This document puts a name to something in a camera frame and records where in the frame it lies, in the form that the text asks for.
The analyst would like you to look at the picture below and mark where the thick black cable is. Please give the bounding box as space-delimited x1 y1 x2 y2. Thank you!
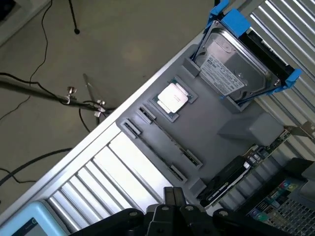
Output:
0 147 73 185

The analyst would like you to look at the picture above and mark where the open PC case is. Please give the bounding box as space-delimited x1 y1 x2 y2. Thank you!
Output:
242 157 315 236

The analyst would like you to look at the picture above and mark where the black stand pole with clamps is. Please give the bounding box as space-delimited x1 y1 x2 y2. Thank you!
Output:
0 73 118 123

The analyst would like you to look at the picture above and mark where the silver hard disk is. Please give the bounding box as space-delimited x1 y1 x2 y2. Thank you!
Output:
199 21 281 96

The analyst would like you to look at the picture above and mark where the silver CPU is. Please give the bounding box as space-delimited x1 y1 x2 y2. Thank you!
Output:
151 78 191 115

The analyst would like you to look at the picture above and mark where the blue disk caddy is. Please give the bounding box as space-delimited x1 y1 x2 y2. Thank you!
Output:
191 0 302 99

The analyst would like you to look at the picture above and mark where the thin black cable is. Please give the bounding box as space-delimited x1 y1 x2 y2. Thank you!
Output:
29 0 54 84

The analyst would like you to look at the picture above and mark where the light blue teach pendant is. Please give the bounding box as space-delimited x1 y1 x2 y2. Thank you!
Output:
0 200 72 236

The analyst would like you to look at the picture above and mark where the green graphics card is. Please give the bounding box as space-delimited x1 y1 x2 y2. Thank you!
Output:
198 121 315 210

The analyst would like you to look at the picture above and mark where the black tripod leg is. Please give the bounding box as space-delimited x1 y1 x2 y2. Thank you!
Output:
68 0 81 34

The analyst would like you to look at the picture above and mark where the green RAM stick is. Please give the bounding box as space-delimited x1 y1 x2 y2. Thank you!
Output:
139 107 200 166

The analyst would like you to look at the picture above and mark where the white board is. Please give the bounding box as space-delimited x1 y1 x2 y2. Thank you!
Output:
0 0 51 47

